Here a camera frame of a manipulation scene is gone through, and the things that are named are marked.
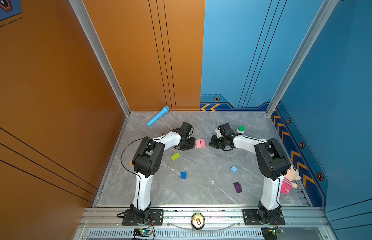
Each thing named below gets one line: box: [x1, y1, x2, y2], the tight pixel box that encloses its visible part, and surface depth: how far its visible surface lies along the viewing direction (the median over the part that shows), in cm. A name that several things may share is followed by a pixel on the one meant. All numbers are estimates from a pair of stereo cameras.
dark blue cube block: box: [181, 171, 187, 179], surface depth 89 cm
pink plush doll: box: [280, 164, 302, 195], surface depth 81 cm
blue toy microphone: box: [147, 106, 170, 127], surface depth 118 cm
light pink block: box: [195, 139, 202, 149], surface depth 99 cm
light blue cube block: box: [230, 165, 238, 174], surface depth 89 cm
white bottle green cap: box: [237, 125, 246, 134], surface depth 99 cm
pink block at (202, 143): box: [200, 138, 206, 148], surface depth 101 cm
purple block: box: [233, 182, 242, 194], surface depth 84 cm
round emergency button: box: [190, 212, 206, 231], surface depth 65 cm
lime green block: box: [170, 152, 181, 161], surface depth 96 cm
